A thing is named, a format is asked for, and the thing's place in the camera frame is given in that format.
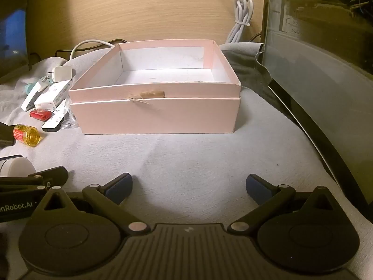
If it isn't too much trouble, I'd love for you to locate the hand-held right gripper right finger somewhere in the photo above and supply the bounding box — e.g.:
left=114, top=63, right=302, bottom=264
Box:
left=227, top=174, right=347, bottom=235

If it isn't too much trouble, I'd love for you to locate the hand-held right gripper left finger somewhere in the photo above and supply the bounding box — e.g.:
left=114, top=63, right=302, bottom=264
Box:
left=31, top=173, right=150, bottom=237

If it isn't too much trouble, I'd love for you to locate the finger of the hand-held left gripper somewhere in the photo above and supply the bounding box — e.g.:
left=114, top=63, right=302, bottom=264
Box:
left=0, top=182, right=52, bottom=195
left=0, top=166, right=69, bottom=186

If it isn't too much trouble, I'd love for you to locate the white round container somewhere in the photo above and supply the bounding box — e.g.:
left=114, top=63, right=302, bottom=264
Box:
left=0, top=155, right=36, bottom=178

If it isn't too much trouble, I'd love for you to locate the yellow transparent bottle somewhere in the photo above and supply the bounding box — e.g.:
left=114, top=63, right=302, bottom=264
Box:
left=13, top=123, right=41, bottom=146

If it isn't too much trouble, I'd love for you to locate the long white device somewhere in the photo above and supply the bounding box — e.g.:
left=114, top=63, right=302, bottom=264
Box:
left=21, top=79, right=71, bottom=112

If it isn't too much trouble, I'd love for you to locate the pink cardboard box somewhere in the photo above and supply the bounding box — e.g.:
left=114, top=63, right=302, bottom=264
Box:
left=68, top=39, right=242, bottom=135

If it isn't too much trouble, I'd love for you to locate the teal crank handle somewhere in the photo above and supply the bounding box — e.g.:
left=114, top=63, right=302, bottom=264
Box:
left=24, top=77, right=48, bottom=95

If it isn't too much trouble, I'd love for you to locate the white power adapter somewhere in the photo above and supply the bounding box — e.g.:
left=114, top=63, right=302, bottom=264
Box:
left=45, top=66, right=77, bottom=84

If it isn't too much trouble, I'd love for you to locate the white remote control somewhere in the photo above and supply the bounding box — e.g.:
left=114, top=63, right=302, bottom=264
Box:
left=41, top=99, right=71, bottom=133

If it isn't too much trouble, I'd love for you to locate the small clear plastic bag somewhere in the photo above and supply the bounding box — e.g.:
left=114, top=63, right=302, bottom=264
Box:
left=61, top=112, right=79, bottom=129

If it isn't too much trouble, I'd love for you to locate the red small packet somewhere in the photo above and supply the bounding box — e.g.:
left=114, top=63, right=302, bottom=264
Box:
left=29, top=108, right=52, bottom=121

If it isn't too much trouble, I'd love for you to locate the small white labelled box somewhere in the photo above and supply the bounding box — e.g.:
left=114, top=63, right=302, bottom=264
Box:
left=34, top=83, right=72, bottom=113

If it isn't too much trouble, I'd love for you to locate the dark grey cloth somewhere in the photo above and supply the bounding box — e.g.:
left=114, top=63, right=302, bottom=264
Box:
left=218, top=42, right=273, bottom=94

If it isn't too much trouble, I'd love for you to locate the glass panel computer case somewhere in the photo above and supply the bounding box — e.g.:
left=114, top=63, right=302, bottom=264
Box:
left=261, top=0, right=373, bottom=219

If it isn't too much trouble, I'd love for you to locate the black monitor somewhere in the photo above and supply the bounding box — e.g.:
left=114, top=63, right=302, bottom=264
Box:
left=0, top=6, right=30, bottom=76

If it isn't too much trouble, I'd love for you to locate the white charging cable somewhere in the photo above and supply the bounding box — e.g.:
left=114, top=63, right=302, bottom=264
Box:
left=70, top=39, right=115, bottom=62

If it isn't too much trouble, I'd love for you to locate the black cable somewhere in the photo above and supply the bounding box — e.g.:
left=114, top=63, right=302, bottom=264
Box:
left=55, top=38, right=128, bottom=53

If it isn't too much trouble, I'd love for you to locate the white bundled cable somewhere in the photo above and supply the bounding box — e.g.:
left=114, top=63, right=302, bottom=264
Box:
left=226, top=0, right=254, bottom=45

